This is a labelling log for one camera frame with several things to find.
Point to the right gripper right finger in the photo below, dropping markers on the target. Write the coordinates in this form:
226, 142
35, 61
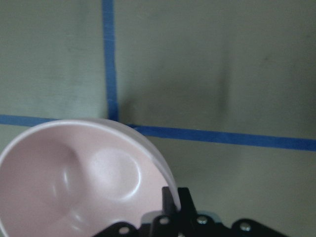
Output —
206, 227

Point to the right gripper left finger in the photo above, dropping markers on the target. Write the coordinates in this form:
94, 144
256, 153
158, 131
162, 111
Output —
170, 223

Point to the pink bowl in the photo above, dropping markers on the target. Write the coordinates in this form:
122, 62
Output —
74, 178

